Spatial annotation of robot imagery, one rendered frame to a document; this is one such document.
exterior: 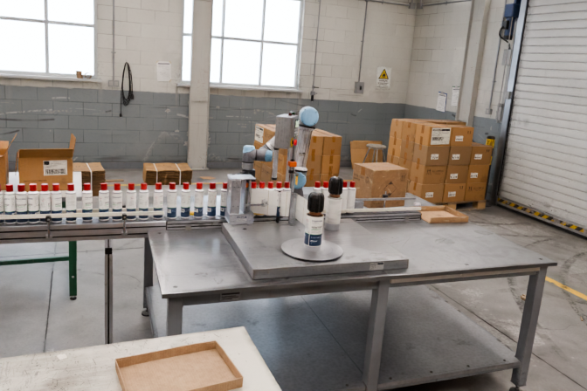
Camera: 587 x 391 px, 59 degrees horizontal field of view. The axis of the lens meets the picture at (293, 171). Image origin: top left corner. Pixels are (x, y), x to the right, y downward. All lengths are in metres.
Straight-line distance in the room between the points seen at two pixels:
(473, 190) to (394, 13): 3.84
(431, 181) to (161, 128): 4.17
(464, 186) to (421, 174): 0.73
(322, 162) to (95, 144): 3.52
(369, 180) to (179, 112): 5.24
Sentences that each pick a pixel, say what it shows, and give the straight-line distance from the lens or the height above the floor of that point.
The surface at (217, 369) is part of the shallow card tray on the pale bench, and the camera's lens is 1.79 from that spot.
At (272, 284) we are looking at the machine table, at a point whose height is 0.83.
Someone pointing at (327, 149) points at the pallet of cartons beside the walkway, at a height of 0.72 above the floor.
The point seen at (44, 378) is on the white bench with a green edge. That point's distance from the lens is 1.83.
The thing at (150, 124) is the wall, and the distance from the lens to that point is 8.32.
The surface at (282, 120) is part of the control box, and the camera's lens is 3.03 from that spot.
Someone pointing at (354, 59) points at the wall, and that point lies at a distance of 9.33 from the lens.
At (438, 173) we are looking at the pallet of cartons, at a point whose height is 0.54.
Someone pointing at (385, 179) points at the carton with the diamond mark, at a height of 1.05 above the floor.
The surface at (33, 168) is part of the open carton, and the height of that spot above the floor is 0.94.
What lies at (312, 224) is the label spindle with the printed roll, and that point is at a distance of 2.51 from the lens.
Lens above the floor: 1.78
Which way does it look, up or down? 12 degrees down
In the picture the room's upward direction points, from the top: 4 degrees clockwise
